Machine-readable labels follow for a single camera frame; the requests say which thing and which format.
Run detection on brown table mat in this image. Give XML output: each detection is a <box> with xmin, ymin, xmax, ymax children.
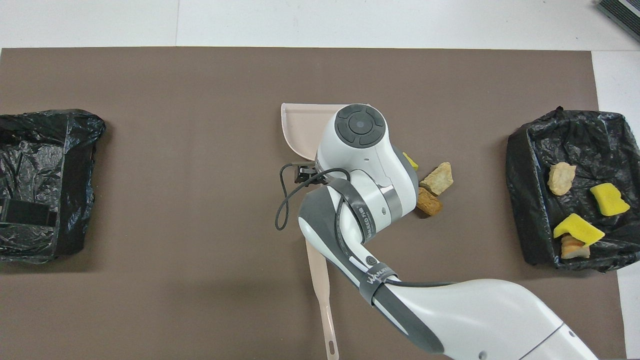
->
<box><xmin>0</xmin><ymin>46</ymin><xmax>628</xmax><ymax>360</ymax></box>

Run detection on rounded orange striped foam piece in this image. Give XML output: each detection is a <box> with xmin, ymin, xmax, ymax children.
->
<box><xmin>546</xmin><ymin>161</ymin><xmax>577</xmax><ymax>196</ymax></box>

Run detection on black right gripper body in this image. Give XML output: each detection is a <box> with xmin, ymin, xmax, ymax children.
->
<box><xmin>295</xmin><ymin>162</ymin><xmax>321</xmax><ymax>186</ymax></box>

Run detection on dark grey ribbed device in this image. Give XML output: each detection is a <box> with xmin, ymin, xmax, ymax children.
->
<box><xmin>596</xmin><ymin>0</ymin><xmax>640</xmax><ymax>43</ymax></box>

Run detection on beige plastic dustpan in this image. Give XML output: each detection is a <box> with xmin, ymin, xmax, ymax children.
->
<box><xmin>280</xmin><ymin>102</ymin><xmax>373</xmax><ymax>162</ymax></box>

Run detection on wavy orange striped foam piece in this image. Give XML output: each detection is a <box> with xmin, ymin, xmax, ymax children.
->
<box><xmin>560</xmin><ymin>235</ymin><xmax>591</xmax><ymax>260</ymax></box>

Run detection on green and yellow sponge piece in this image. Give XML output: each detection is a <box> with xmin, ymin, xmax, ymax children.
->
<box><xmin>553</xmin><ymin>213</ymin><xmax>606</xmax><ymax>248</ymax></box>

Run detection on brown cork-like piece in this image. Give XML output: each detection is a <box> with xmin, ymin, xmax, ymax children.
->
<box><xmin>416</xmin><ymin>186</ymin><xmax>444</xmax><ymax>217</ymax></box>

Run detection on black bag lined bin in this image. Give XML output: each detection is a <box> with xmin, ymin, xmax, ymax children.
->
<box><xmin>0</xmin><ymin>109</ymin><xmax>107</xmax><ymax>265</ymax></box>
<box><xmin>505</xmin><ymin>106</ymin><xmax>640</xmax><ymax>273</ymax></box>

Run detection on beige hand brush black bristles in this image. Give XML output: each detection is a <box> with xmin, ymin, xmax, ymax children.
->
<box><xmin>305</xmin><ymin>237</ymin><xmax>340</xmax><ymax>360</ymax></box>

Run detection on pale beige stone-like piece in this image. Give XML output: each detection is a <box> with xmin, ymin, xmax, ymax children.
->
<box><xmin>419</xmin><ymin>161</ymin><xmax>455</xmax><ymax>197</ymax></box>

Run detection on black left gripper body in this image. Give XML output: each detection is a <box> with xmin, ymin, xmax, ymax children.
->
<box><xmin>0</xmin><ymin>199</ymin><xmax>36</xmax><ymax>227</ymax></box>

